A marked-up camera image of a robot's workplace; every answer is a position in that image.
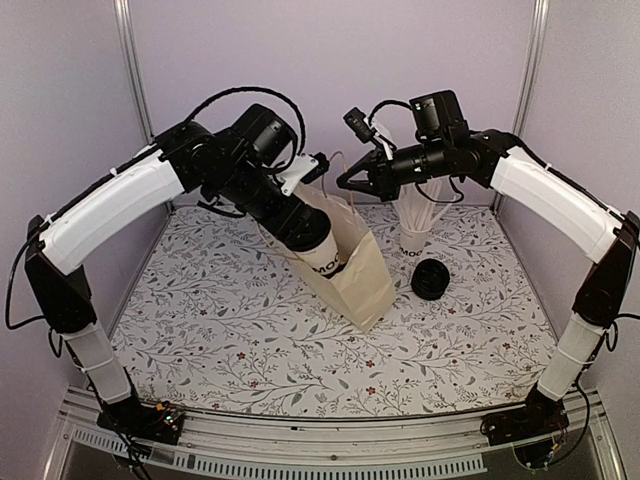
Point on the right aluminium frame post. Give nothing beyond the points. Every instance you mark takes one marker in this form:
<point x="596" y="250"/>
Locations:
<point x="532" y="63"/>

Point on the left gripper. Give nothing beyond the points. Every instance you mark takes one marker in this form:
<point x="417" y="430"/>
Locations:
<point x="289" y="231"/>

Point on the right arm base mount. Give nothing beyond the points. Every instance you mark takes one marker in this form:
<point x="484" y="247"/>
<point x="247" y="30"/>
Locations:
<point x="538" y="416"/>

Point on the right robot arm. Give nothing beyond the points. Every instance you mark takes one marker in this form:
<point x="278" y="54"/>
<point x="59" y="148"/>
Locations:
<point x="447" y="147"/>

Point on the left aluminium frame post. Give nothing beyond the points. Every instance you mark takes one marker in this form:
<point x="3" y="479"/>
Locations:
<point x="128" y="45"/>

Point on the bundle of wrapped white straws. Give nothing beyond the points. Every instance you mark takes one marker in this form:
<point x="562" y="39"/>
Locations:
<point x="419" y="207"/>

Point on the floral table mat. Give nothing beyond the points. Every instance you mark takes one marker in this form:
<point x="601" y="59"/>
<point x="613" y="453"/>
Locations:
<point x="220" y="321"/>

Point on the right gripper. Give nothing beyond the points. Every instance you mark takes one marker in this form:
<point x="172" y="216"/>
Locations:
<point x="382" y="183"/>

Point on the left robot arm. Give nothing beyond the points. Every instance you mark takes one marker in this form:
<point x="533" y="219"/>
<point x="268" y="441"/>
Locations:
<point x="255" y="164"/>

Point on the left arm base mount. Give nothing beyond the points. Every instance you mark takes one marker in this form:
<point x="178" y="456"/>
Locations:
<point x="162" y="422"/>

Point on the aluminium frame post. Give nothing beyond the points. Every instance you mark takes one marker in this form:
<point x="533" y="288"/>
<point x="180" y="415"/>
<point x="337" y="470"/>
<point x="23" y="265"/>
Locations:
<point x="128" y="45"/>
<point x="532" y="63"/>

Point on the aluminium front rail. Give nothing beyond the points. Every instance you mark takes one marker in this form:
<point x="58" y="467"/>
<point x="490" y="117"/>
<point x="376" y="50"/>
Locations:
<point x="221" y="445"/>

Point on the stack of black lids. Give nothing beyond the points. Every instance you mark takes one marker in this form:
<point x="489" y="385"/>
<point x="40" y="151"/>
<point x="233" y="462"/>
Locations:
<point x="430" y="279"/>

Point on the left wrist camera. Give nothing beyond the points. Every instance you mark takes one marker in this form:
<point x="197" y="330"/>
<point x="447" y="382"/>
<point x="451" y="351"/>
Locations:
<point x="304" y="169"/>

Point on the kraft paper bag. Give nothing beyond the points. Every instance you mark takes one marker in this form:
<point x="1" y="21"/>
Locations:
<point x="362" y="291"/>

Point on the white cup holding straws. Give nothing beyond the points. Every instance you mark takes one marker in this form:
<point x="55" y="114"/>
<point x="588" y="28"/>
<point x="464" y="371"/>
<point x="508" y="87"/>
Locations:
<point x="412" y="242"/>

